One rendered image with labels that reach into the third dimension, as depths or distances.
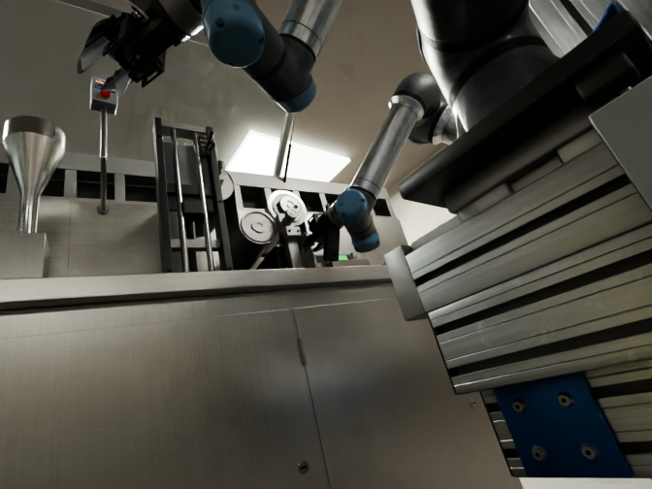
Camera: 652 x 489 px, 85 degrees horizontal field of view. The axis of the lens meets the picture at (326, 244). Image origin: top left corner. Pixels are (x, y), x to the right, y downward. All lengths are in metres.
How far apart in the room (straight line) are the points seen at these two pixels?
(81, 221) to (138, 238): 0.18
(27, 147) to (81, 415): 0.82
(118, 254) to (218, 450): 0.88
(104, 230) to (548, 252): 1.34
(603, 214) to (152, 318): 0.66
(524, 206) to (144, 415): 0.61
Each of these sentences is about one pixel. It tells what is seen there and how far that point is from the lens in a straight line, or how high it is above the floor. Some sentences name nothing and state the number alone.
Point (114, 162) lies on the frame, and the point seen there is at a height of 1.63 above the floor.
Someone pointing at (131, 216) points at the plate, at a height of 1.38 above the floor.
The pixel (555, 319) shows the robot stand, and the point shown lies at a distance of 0.37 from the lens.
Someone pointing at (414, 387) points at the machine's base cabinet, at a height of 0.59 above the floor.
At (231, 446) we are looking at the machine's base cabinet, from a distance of 0.71.
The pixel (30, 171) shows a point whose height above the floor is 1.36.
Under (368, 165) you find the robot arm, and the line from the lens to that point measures 0.88.
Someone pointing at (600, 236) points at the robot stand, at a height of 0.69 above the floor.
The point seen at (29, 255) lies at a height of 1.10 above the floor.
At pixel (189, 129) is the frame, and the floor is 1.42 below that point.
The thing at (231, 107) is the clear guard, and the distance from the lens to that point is 1.68.
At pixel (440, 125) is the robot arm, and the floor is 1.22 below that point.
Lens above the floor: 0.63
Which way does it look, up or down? 22 degrees up
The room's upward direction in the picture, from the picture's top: 15 degrees counter-clockwise
